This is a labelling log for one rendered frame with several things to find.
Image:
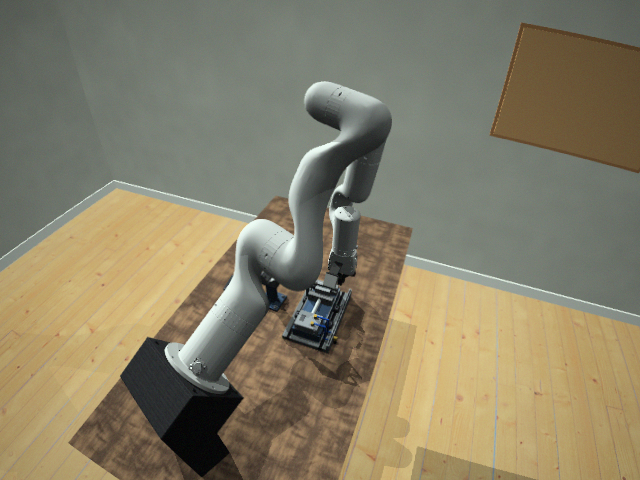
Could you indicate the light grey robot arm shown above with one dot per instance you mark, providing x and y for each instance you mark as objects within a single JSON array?
[{"x": 294, "y": 261}]

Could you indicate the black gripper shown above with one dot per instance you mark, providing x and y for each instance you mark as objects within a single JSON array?
[{"x": 348, "y": 267}]

